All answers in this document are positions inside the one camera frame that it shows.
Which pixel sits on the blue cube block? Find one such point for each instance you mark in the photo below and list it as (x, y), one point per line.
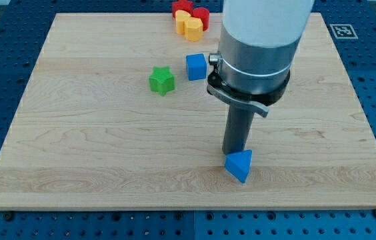
(196, 66)

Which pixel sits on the yellow hexagon block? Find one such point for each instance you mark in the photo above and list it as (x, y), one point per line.
(193, 29)

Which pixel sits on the yellow heart block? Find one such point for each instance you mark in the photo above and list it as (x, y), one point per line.
(181, 17)

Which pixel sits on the white fiducial marker tag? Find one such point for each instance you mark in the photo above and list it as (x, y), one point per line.
(343, 31)

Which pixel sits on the red cylinder block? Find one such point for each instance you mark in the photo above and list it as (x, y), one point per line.
(203, 14)

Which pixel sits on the red star block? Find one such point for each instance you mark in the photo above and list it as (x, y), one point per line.
(184, 5)

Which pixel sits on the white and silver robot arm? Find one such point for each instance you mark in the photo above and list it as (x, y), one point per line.
(258, 41)

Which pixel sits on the green star block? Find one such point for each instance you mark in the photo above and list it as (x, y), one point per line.
(162, 80)

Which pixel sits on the blue triangular prism block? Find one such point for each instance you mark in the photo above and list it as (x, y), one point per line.
(238, 164)

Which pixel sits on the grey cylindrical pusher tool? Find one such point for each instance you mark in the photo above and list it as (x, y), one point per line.
(237, 130)

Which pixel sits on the light wooden board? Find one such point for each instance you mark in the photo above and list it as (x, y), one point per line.
(90, 135)

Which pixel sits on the black tool clamp with lever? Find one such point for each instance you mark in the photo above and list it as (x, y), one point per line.
(246, 101)

